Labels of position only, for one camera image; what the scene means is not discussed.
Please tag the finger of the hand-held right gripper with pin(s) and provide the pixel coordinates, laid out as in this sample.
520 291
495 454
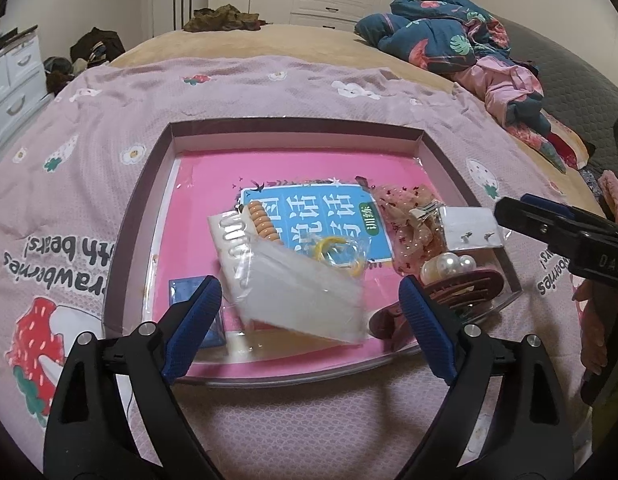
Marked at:
529 222
549 202

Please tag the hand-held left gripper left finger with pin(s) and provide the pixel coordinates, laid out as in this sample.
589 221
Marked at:
199 320

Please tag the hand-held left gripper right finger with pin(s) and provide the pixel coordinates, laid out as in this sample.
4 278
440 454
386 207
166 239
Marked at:
424 320

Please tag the small blue box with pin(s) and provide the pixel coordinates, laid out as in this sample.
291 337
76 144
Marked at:
181 290

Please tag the white pad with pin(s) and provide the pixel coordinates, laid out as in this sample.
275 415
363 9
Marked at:
299 295

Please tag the pink speckled sheer scrunchie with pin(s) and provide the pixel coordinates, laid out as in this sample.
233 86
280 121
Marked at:
399 220

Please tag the shallow purple cardboard box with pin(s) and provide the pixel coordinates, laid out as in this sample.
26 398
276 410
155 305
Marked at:
139 220

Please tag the yellow hoop earrings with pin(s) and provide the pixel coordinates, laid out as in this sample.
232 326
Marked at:
321 246

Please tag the person's right hand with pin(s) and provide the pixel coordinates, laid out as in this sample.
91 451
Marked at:
591 320

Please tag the brown hair clip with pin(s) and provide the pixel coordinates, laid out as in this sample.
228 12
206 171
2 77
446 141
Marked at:
464 287

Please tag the clear plastic box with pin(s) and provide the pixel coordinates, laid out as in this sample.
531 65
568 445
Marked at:
506 270

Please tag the white card with stud earrings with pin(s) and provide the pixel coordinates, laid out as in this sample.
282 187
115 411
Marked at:
469 220

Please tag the pearl hair clip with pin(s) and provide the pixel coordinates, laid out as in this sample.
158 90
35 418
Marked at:
449 265

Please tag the pink plush cloth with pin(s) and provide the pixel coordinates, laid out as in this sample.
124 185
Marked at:
611 195

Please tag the white hair claw clip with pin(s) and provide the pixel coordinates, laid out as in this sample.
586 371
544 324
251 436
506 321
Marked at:
229 232

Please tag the pink garment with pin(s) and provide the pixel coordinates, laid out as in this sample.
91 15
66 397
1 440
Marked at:
499 85

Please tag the grey padded sofa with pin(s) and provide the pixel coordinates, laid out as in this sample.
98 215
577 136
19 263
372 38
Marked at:
564 75

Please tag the teal floral quilt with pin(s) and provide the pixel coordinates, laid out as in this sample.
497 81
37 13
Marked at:
429 30

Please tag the pink strawberry print blanket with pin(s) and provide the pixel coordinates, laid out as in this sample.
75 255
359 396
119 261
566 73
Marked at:
89 135

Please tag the tan bed sheet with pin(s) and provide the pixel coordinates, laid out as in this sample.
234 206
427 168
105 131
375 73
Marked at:
314 42

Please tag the dark clothes pile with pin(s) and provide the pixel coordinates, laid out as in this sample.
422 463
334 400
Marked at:
96 45

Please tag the white drawer dresser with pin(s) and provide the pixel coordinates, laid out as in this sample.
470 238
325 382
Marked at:
14 85

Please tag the brown clothes pile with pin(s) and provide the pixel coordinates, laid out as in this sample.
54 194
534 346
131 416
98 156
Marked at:
224 17

